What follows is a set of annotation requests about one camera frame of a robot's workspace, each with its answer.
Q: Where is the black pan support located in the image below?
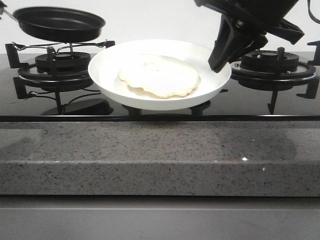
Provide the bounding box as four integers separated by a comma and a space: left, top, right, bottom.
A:
230, 41, 320, 99
5, 47, 93, 97

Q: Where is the black pan support right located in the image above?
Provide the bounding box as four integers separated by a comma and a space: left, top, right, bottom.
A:
230, 41, 320, 99

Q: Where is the black frying pan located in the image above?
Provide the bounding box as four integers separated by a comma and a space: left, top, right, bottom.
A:
1, 6, 106, 43

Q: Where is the black pan support left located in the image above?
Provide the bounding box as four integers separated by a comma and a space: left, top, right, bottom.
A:
5, 47, 93, 97

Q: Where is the black gas burner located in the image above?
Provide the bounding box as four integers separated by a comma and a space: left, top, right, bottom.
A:
240, 50, 300, 73
35, 52, 91, 74

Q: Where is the white plate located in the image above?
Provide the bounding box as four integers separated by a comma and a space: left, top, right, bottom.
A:
88, 39, 232, 111

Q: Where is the wire pan trivet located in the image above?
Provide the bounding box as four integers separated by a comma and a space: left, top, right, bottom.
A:
5, 40, 115, 54

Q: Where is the black glass cooktop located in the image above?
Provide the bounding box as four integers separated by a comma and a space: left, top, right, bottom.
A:
0, 54, 320, 122

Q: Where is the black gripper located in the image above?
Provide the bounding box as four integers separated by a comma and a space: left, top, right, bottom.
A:
195, 0, 305, 73

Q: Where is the black gas burner left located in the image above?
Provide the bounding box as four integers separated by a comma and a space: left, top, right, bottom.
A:
35, 52, 91, 74

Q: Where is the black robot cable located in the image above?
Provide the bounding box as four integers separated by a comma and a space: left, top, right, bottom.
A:
307, 0, 320, 25

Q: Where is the fried egg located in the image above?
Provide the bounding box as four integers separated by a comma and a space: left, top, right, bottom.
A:
118, 54, 200, 98

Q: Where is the black gas burner right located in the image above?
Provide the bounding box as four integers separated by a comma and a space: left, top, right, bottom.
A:
240, 50, 300, 73

